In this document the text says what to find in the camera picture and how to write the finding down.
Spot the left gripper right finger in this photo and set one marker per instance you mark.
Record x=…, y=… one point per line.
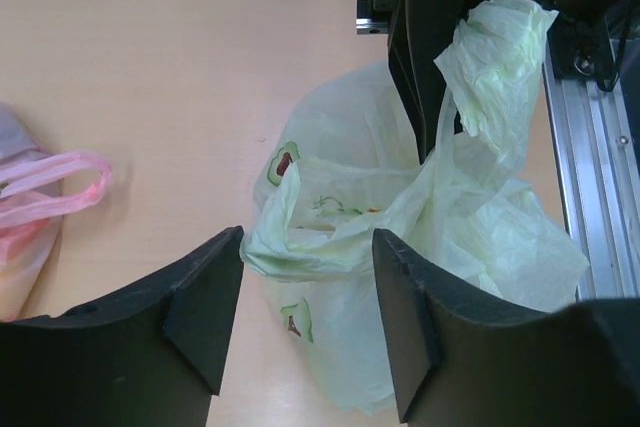
x=460, y=356

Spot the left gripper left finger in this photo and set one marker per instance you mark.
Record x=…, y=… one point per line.
x=151, y=353

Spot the green plastic bag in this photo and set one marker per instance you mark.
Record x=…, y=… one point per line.
x=346, y=164

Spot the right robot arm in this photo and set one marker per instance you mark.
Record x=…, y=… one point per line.
x=581, y=51

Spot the pink tied plastic bag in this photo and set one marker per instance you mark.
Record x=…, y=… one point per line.
x=32, y=206

